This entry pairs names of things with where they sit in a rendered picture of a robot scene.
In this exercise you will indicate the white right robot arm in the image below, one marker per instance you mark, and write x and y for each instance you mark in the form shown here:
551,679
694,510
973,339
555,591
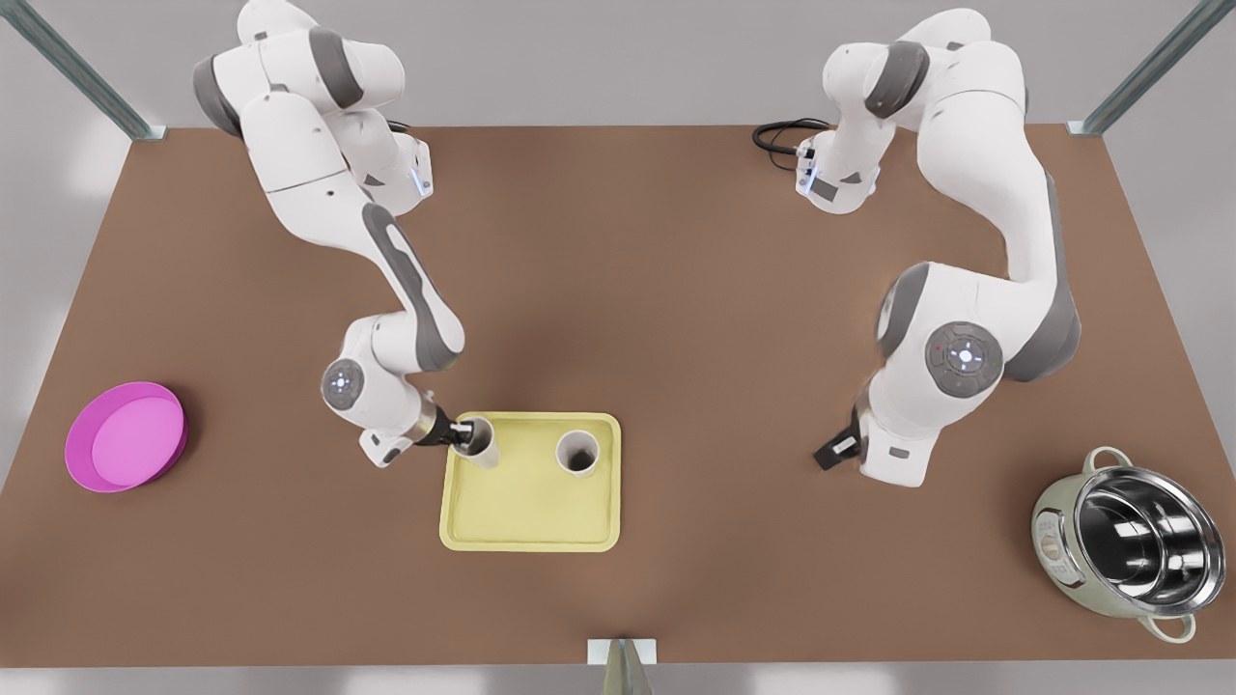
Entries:
299,145

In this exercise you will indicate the yellow rectangular tray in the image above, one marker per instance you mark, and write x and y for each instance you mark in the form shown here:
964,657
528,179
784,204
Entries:
532,492

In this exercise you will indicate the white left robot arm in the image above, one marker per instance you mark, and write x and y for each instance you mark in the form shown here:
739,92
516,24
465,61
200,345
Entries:
975,145

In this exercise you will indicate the silver frame post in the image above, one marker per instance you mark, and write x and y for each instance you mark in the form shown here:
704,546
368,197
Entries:
77,68
1149,68
623,668

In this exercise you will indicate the pink round bowl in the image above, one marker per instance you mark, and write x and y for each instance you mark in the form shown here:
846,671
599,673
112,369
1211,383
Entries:
126,436

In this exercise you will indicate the white IKEA cup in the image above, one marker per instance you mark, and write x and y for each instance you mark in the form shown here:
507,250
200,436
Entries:
578,453
477,439

